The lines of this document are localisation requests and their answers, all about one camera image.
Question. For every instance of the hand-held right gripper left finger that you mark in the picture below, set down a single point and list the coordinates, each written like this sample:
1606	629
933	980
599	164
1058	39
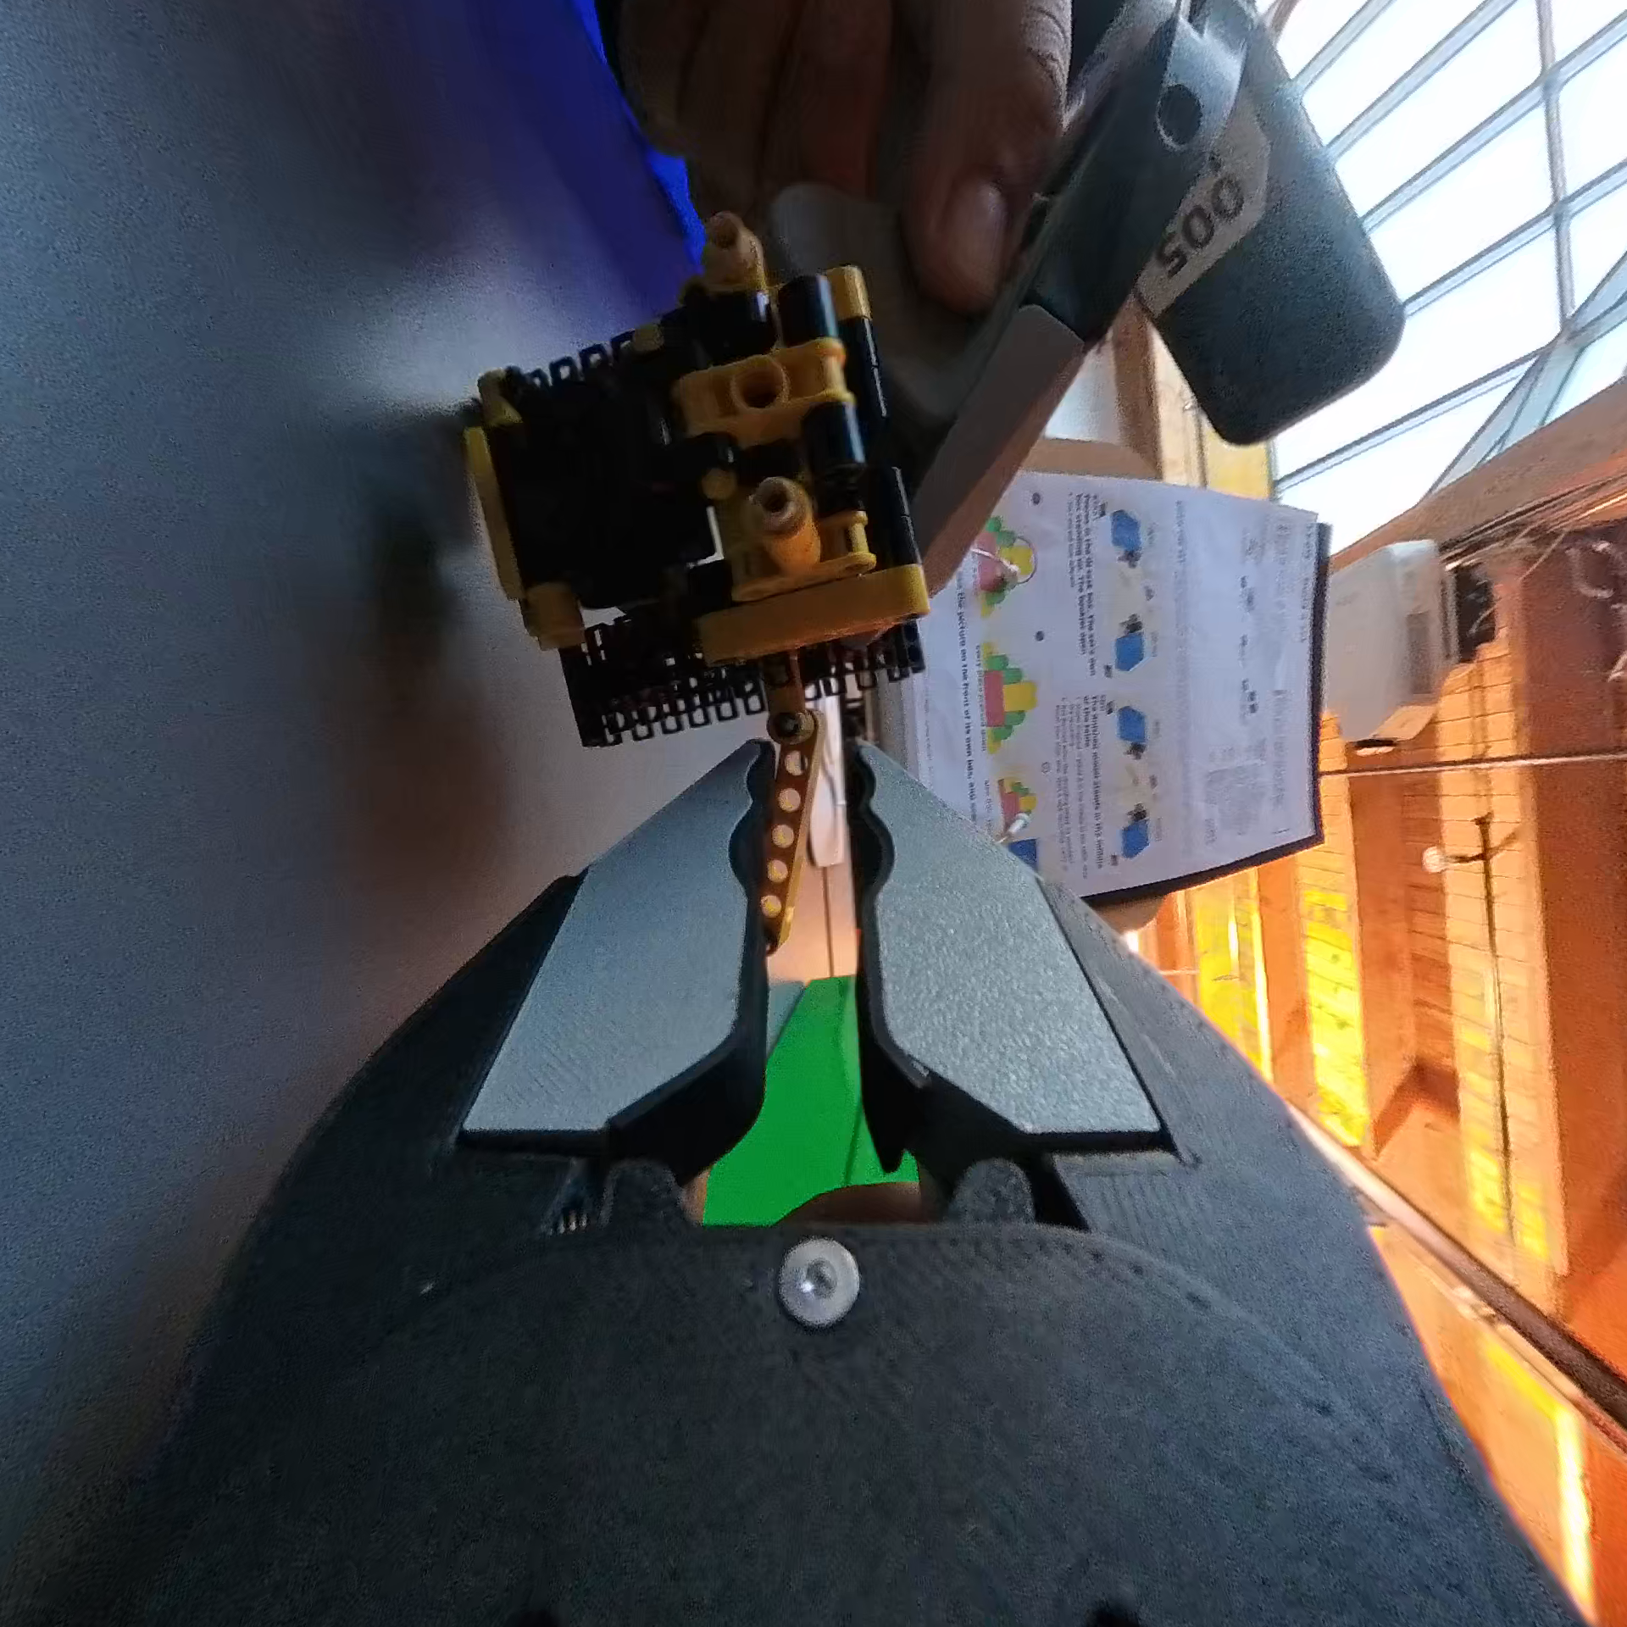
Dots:
611	1004

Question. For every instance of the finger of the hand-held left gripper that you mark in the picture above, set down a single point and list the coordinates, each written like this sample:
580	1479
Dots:
990	433

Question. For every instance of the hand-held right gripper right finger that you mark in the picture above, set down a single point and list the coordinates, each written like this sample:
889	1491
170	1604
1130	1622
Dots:
1005	1004

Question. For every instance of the yellow black lego vehicle model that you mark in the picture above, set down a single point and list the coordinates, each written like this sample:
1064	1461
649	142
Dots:
611	483

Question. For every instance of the person's left hand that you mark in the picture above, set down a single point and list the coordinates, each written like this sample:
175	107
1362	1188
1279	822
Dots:
829	89

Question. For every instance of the green plastic bin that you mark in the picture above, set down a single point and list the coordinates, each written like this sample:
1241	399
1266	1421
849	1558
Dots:
814	1094

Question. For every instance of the skylight window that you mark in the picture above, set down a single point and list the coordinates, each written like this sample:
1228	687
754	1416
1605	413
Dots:
1461	154

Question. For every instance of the white stand base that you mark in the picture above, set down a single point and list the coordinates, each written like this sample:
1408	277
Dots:
835	812

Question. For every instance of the printed instruction sheet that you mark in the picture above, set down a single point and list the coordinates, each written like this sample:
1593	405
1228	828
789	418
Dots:
1193	660

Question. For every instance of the white ceiling box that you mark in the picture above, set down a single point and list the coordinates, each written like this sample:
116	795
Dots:
1386	635

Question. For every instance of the blue plastic bin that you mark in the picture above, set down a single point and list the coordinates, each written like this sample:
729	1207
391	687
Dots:
657	154

